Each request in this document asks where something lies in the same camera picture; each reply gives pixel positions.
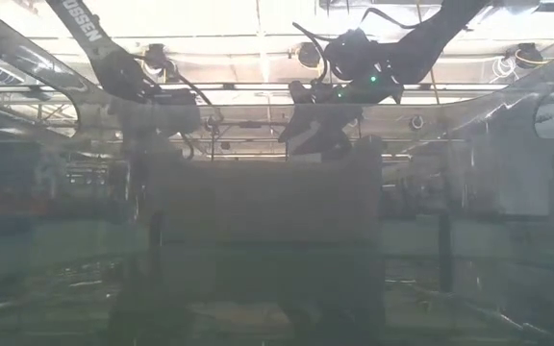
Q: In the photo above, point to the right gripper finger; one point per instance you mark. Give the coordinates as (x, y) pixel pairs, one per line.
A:
(327, 141)
(296, 127)

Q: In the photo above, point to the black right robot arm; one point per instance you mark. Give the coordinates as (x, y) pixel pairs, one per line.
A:
(431, 38)

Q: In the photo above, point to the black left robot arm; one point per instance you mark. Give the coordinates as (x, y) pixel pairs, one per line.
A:
(84, 29)

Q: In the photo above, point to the black round ceiling fixture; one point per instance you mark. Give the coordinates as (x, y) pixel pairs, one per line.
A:
(156, 54)
(308, 54)
(527, 54)

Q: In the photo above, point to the long ceiling light strip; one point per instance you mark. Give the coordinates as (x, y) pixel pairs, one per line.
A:
(248, 87)

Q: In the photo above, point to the clear plastic bin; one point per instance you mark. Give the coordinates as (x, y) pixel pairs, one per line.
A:
(258, 216)

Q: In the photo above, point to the dark translucent plastic bin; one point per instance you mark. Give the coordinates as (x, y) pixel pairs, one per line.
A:
(41, 307)

